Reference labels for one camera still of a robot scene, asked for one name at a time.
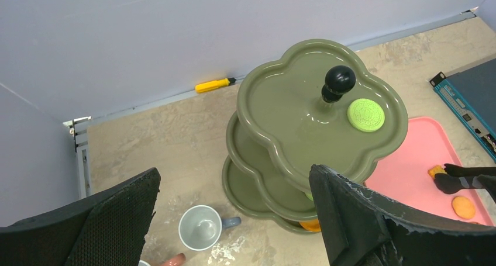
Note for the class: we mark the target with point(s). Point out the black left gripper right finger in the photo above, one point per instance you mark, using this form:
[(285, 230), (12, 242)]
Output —
[(363, 227)]

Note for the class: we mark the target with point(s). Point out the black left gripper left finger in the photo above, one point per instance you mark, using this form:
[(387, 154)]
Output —
[(107, 228)]

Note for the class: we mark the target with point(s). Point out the yellow egg tart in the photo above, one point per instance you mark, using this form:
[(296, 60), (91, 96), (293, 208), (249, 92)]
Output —
[(311, 225)]

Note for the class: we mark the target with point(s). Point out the pink serving tray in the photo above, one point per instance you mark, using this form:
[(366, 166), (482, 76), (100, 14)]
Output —
[(403, 175)]

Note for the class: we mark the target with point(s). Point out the black cat-paw tongs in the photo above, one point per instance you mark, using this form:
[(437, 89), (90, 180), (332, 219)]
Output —
[(458, 178)]

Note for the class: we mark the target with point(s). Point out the green macaron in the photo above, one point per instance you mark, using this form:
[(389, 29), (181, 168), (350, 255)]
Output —
[(366, 115), (309, 196)]

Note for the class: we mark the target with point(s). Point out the green three-tier stand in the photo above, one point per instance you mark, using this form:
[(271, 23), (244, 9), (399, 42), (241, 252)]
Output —
[(290, 114)]

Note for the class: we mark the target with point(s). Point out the yellow square cracker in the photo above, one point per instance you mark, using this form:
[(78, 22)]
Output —
[(434, 171)]

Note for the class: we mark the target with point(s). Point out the orange mug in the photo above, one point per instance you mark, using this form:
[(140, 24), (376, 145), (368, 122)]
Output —
[(176, 260)]

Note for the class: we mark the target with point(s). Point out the grey mug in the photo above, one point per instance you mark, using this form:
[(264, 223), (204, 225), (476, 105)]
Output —
[(201, 226)]

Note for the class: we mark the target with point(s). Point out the round orange cookie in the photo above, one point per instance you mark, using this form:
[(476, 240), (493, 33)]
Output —
[(463, 207)]

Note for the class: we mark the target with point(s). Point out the dark grey flat box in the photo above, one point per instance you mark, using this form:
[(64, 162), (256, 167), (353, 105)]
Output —
[(470, 95)]

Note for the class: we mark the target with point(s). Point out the yellow handled screwdriver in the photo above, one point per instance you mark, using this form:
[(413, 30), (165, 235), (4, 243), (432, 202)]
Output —
[(215, 84)]

